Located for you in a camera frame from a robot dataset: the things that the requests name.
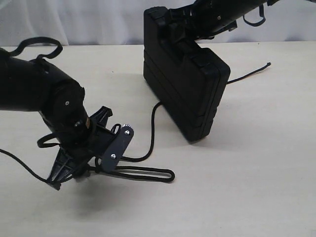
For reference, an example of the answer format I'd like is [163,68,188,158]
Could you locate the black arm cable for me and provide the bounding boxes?
[0,36,65,185]
[243,4,266,27]

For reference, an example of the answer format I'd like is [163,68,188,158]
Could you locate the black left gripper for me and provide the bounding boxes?
[47,106,119,190]

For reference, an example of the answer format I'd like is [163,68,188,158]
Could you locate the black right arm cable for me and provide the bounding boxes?
[243,4,266,27]

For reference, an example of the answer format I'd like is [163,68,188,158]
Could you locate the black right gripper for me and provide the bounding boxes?
[167,2,237,40]

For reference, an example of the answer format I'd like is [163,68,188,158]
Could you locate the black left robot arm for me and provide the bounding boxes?
[0,49,121,190]

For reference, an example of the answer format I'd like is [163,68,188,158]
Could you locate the black cord with loop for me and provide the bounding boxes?
[93,62,272,184]

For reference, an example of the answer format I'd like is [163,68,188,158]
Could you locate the black plastic carrying case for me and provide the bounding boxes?
[143,6,231,143]

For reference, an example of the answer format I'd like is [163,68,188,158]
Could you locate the black wrist camera mount plate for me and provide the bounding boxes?
[101,124,134,173]

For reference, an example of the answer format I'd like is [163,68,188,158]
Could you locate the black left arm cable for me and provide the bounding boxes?
[0,36,65,185]

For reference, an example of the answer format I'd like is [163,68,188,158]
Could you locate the white curtain backdrop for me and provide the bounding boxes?
[0,0,316,46]

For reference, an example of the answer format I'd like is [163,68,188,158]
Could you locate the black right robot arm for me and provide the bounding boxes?
[164,0,266,40]

